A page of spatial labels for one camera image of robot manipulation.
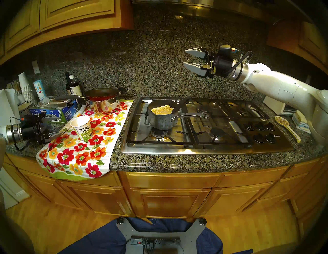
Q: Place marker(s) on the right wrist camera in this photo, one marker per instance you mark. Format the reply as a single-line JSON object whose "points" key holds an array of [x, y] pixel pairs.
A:
{"points": [[225, 51]]}

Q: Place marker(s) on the steel pan red rim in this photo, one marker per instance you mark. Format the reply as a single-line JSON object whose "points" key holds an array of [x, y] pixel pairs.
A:
{"points": [[105, 105]]}

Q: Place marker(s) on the dark bottle white cap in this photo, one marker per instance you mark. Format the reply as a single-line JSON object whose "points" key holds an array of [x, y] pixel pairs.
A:
{"points": [[75, 88]]}

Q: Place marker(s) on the dark grey saucepan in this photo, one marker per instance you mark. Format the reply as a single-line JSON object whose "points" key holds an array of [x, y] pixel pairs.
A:
{"points": [[161, 123]]}

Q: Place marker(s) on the white paper oats cup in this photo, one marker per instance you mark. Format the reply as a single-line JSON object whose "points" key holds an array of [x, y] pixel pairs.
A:
{"points": [[82, 130]]}

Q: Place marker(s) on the black cooktop knob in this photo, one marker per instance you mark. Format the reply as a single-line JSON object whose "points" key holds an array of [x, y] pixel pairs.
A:
{"points": [[249, 126], [269, 138], [260, 126], [269, 126], [258, 138]]}

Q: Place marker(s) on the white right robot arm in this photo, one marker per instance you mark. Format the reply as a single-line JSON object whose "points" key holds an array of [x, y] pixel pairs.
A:
{"points": [[282, 84]]}

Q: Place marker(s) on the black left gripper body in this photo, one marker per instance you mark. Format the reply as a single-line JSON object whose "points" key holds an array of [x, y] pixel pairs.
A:
{"points": [[30, 131]]}

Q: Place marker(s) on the white wall outlet plate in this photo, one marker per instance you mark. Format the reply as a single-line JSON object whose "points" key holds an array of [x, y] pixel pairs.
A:
{"points": [[36, 67], [308, 79]]}

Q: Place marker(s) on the dark bottle black cap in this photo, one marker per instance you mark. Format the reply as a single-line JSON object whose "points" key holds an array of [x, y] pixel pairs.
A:
{"points": [[67, 80]]}

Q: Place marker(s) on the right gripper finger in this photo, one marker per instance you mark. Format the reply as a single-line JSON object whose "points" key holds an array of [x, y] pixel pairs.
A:
{"points": [[197, 67], [196, 52]]}

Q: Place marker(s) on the grey power strip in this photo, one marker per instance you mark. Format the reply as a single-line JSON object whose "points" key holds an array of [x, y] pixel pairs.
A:
{"points": [[164, 241]]}

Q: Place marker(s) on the wooden wall cabinet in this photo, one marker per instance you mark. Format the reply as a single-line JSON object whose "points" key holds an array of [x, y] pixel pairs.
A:
{"points": [[77, 12], [310, 41]]}

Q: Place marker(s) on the white toaster oven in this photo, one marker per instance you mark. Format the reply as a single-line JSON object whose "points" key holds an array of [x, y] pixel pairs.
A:
{"points": [[274, 105]]}

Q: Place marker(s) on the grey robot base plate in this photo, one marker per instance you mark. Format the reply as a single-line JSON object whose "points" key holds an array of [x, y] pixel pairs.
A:
{"points": [[192, 235]]}

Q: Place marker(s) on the blue floor cloth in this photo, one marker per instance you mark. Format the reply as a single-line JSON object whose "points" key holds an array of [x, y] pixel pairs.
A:
{"points": [[102, 240]]}

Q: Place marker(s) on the yellow ceramic spoon rest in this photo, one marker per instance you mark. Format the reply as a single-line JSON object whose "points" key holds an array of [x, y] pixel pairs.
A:
{"points": [[282, 120]]}

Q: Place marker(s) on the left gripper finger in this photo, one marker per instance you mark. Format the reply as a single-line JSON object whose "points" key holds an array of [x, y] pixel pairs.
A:
{"points": [[52, 135], [50, 118]]}

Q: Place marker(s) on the wooden base cabinets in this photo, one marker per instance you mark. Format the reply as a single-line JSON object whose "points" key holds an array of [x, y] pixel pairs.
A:
{"points": [[169, 202]]}

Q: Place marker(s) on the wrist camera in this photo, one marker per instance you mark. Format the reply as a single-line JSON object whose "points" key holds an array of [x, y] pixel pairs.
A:
{"points": [[32, 119], [225, 51]]}

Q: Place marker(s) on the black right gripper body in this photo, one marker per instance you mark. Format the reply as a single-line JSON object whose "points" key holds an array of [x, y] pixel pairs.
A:
{"points": [[223, 65]]}

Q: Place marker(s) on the stainless range hood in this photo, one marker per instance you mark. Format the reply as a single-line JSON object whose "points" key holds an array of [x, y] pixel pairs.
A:
{"points": [[205, 7]]}

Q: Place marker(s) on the stack of white cups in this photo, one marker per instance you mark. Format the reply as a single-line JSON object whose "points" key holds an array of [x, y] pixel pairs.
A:
{"points": [[25, 87]]}

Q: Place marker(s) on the folded dish cloth stack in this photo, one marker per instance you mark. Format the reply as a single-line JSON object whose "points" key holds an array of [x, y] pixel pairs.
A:
{"points": [[301, 121]]}

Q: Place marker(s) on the stainless gas cooktop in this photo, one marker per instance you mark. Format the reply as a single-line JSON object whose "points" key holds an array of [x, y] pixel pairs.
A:
{"points": [[276, 147]]}

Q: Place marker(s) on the blue foil box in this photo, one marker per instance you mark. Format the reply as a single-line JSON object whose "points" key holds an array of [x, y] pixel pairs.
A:
{"points": [[59, 115]]}

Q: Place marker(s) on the cup of wooden sticks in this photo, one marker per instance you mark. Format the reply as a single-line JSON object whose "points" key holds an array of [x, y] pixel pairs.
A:
{"points": [[20, 97]]}

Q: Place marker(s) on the black cooking spoon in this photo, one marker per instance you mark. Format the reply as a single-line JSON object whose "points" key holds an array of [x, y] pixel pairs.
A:
{"points": [[182, 103]]}

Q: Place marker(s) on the floral kitchen towel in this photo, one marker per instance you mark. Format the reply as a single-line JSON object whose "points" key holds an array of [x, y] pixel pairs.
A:
{"points": [[84, 158]]}

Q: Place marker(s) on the white paper towel roll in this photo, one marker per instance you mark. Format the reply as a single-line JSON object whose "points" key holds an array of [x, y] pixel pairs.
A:
{"points": [[10, 107]]}

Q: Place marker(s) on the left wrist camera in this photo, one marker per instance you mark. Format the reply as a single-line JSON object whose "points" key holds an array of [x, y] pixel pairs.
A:
{"points": [[32, 119]]}

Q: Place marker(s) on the blue dotted paper cup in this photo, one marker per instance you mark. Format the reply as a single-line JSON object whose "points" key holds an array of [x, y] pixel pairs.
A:
{"points": [[39, 88]]}

